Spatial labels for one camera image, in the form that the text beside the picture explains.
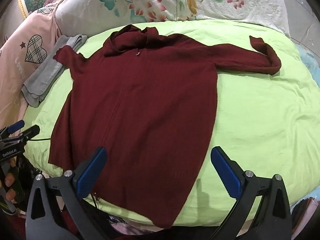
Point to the pink quilt with heart print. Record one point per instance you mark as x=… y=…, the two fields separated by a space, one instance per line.
x=22 y=62

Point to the pink folded cloth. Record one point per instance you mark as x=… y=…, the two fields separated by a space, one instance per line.
x=306 y=217

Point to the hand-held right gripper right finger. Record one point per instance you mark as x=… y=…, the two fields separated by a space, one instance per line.
x=225 y=173

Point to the white floral blanket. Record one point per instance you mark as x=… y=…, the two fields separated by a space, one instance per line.
x=200 y=0

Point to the grey folded garment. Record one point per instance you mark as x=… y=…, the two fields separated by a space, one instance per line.
x=46 y=75

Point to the dark red knit sweater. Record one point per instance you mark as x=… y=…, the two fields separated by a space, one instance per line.
x=140 y=110

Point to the light blue cloth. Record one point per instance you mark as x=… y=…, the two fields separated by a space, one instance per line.
x=311 y=62

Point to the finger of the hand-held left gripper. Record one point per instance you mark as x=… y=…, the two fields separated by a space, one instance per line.
x=31 y=131
x=15 y=126

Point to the person's left hand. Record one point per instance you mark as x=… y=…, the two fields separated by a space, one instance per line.
x=11 y=178

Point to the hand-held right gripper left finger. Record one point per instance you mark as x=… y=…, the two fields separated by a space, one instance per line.
x=92 y=173

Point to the light green bed sheet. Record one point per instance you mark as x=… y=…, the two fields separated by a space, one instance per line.
x=255 y=120

